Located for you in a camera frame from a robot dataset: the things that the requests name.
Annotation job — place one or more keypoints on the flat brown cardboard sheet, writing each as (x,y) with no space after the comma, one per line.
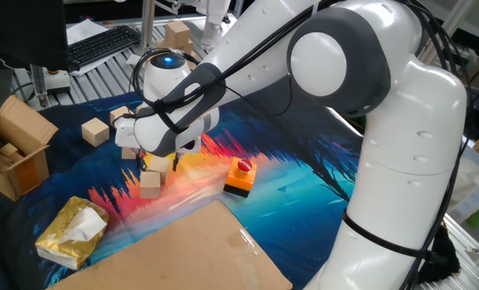
(183,253)

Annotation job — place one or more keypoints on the black fuzzy bag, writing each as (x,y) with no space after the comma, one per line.
(441,253)

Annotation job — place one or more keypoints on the colourful forest print mat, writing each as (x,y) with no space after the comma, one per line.
(296,209)

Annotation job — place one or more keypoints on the gold tissue pack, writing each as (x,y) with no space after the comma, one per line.
(68,237)

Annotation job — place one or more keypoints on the short aluminium profile post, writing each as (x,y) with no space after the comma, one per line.
(40,86)

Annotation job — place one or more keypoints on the black keyboard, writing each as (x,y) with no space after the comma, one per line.
(102,44)

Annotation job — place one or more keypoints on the white paper sheets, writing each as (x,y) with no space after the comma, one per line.
(82,30)

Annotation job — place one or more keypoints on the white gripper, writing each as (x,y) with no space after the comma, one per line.
(124,133)

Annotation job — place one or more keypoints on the orange emergency stop button box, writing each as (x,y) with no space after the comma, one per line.
(239,179)

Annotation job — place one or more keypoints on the tall aluminium profile post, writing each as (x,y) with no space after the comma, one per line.
(147,24)

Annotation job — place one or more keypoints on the wooden pieces inside box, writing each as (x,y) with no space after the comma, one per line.
(9,150)

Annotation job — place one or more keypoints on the black monitor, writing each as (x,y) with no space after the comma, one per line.
(22,28)

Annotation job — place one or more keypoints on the open cardboard box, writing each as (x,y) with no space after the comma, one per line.
(22,161)

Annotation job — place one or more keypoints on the white stand base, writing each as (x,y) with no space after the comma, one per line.
(58,82)

